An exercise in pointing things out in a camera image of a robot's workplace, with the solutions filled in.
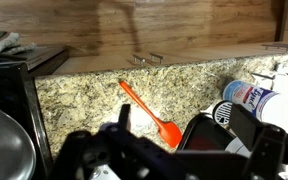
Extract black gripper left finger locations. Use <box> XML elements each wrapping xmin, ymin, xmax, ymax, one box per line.
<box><xmin>50</xmin><ymin>103</ymin><xmax>175</xmax><ymax>180</ymax></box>

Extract black stove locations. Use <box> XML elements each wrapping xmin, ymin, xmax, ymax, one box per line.
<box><xmin>0</xmin><ymin>61</ymin><xmax>55</xmax><ymax>180</ymax></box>

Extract red silicone spatula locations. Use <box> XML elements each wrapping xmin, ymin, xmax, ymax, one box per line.
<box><xmin>118</xmin><ymin>80</ymin><xmax>183</xmax><ymax>149</ymax></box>

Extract steel frying pan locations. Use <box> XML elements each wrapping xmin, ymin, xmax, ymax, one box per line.
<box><xmin>0</xmin><ymin>103</ymin><xmax>37</xmax><ymax>180</ymax></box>

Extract wooden base cabinets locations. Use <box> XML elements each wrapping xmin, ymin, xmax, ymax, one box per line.
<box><xmin>53</xmin><ymin>40</ymin><xmax>288</xmax><ymax>76</ymax></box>

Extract long steel cabinet handle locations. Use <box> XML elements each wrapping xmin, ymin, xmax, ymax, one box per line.
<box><xmin>262</xmin><ymin>42</ymin><xmax>288</xmax><ymax>52</ymax></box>

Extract short steel cabinet handle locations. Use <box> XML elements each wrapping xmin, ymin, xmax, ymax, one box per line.
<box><xmin>149</xmin><ymin>51</ymin><xmax>166</xmax><ymax>65</ymax></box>
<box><xmin>132</xmin><ymin>53</ymin><xmax>147</xmax><ymax>67</ymax></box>

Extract white Lysol wipes canister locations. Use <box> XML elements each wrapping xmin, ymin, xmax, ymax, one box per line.
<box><xmin>222</xmin><ymin>79</ymin><xmax>288</xmax><ymax>134</ymax></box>

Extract round slotted drip tray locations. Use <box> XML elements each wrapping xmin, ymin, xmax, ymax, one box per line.
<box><xmin>212</xmin><ymin>99</ymin><xmax>234</xmax><ymax>126</ymax></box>

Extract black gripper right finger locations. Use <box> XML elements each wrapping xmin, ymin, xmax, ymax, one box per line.
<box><xmin>229</xmin><ymin>103</ymin><xmax>288</xmax><ymax>180</ymax></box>

